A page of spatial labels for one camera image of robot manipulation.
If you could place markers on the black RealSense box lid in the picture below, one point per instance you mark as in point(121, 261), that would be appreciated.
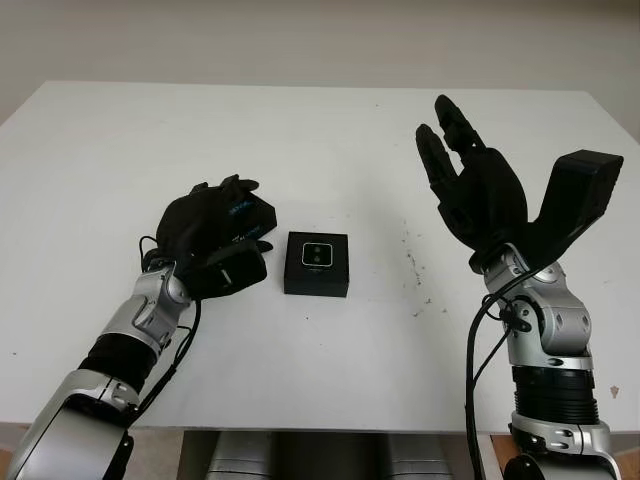
point(257, 222)

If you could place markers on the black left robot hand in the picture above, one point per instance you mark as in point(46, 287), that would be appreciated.
point(192, 225)

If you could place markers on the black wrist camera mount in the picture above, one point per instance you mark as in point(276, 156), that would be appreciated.
point(575, 200)
point(235, 272)

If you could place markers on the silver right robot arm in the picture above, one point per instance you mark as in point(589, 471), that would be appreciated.
point(555, 360)

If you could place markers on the silver robot left thigh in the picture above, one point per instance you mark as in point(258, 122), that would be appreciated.
point(240, 460)

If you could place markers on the small silver depth camera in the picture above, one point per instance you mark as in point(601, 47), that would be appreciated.
point(317, 254)

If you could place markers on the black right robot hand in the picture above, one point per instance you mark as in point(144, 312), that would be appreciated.
point(485, 200)

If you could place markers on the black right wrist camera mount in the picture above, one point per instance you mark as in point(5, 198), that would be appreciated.
point(575, 200)

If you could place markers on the silver robot thigh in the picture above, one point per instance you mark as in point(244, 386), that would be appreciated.
point(240, 460)
point(417, 460)

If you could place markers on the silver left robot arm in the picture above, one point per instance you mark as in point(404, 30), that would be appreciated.
point(100, 360)

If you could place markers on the silver robot right thigh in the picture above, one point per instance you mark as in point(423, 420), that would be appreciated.
point(417, 460)

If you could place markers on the black camera box base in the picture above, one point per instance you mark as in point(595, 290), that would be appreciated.
point(315, 282)

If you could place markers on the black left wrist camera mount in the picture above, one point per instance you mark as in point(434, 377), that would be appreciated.
point(235, 272)

